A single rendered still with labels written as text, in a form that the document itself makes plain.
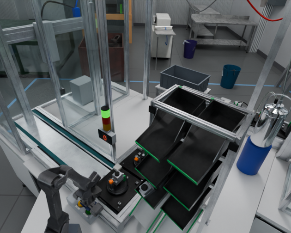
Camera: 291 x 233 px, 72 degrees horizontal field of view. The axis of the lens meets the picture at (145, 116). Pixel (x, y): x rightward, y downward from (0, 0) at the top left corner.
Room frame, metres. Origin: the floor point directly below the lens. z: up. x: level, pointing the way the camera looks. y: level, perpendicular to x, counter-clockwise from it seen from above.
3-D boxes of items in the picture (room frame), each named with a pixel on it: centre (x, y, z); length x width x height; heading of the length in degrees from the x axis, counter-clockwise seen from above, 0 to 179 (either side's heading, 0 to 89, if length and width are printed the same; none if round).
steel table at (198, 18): (6.84, -2.28, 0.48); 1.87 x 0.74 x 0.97; 91
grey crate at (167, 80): (2.78, -0.56, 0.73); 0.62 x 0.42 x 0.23; 54
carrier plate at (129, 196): (0.76, 0.15, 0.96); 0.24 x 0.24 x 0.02; 54
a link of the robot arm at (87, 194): (0.60, 0.29, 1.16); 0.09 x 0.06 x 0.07; 158
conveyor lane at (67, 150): (0.96, 0.38, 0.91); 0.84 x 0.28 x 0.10; 54
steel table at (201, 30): (8.43, -1.97, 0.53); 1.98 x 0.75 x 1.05; 1
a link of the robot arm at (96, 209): (0.60, 0.29, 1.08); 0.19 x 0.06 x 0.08; 54
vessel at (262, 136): (1.05, -0.80, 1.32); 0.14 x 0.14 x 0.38
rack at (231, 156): (0.65, -0.21, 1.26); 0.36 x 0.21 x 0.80; 54
